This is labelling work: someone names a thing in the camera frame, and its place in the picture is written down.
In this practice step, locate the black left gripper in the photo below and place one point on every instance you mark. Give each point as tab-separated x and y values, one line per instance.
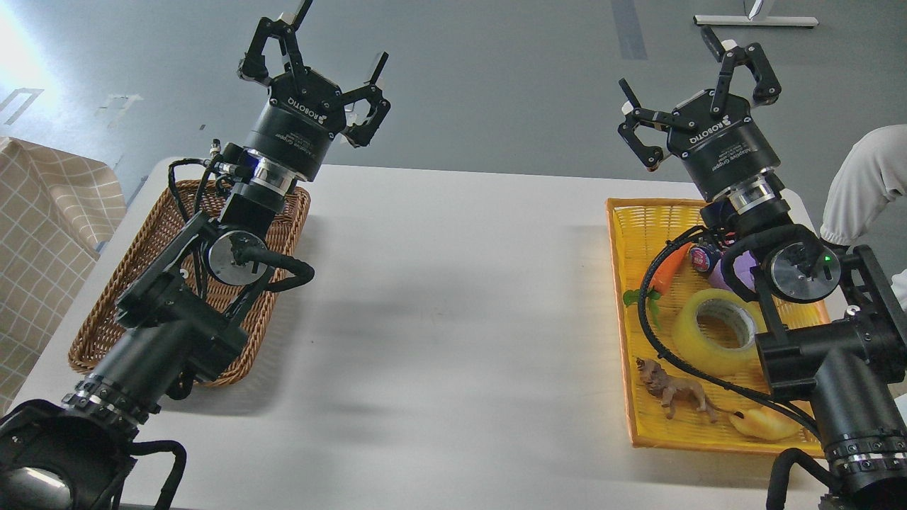
292	129

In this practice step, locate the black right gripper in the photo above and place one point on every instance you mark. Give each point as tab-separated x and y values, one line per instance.
723	145

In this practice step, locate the yellow tape roll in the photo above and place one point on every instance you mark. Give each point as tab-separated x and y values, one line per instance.
715	332

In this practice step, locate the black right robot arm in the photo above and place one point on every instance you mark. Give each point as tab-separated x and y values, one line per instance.
835	336

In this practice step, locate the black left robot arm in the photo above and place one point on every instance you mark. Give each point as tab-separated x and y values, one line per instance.
182	316

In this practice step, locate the white metal stand base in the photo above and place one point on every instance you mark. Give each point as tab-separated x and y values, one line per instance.
756	14

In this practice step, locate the small dark can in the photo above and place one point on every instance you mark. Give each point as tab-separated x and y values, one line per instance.
704	258

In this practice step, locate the purple foam block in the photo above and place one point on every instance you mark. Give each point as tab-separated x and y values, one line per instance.
742	268

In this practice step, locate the orange toy carrot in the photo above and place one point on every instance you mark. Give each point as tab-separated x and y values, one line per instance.
661	282

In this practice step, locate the person in white clothes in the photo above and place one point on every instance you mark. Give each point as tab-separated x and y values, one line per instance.
872	176

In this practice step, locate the yellow plastic basket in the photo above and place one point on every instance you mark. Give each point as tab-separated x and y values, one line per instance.
638	230

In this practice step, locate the brown toy lion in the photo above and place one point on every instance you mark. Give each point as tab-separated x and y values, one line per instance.
670	389

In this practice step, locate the beige checkered cloth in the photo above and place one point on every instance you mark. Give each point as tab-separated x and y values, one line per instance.
57	209

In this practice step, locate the yellow toy croissant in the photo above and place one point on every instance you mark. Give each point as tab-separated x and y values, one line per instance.
764	424

